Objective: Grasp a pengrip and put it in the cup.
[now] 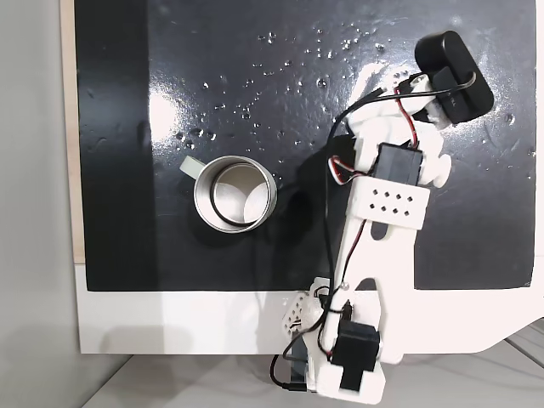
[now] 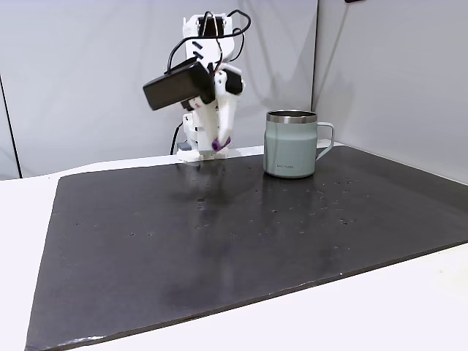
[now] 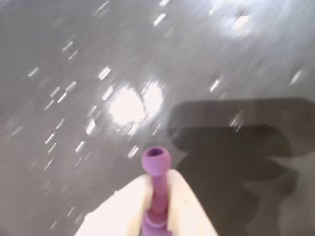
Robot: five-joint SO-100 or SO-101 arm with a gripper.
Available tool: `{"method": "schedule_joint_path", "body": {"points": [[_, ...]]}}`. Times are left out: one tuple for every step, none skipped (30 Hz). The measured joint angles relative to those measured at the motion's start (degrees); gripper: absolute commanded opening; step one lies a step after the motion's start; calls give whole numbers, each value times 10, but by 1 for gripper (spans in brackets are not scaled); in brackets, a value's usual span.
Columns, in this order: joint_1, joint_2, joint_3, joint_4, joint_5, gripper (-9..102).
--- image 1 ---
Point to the black glossy mat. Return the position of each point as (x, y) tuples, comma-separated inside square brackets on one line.
[(238, 85)]

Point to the light wooden board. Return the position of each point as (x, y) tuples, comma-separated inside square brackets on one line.
[(70, 127)]

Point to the black oval camera box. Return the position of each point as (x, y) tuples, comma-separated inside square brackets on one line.
[(459, 72)]

